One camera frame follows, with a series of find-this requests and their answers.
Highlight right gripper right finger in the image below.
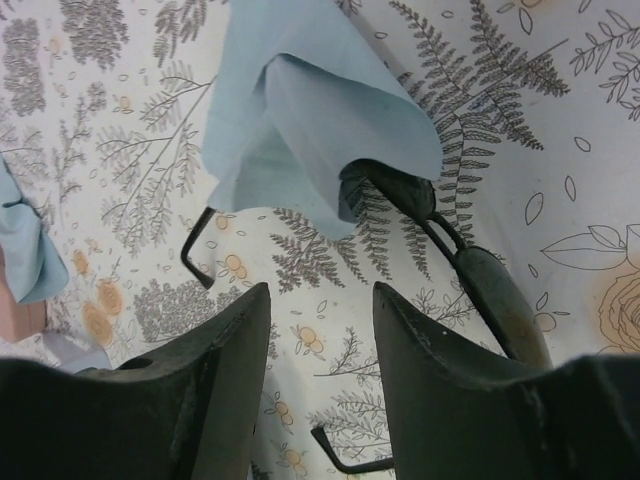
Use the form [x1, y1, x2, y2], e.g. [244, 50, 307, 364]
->
[373, 282, 639, 479]

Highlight black sunglasses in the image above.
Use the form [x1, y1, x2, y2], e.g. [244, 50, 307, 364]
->
[179, 159, 554, 475]

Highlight blue cloth by pink case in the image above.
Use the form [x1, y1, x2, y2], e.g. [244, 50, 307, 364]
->
[1, 158, 69, 304]

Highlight white sunglasses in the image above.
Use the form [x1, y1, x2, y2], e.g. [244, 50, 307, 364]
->
[43, 331, 112, 374]

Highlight pink glasses case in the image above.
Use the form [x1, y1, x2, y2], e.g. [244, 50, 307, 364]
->
[0, 255, 47, 343]

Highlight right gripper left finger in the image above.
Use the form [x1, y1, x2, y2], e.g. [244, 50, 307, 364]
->
[1, 283, 271, 479]

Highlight floral table mat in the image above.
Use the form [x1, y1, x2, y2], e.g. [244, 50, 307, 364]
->
[1, 1, 639, 479]

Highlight blue cleaning cloth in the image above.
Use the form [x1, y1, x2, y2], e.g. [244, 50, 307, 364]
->
[202, 1, 442, 240]

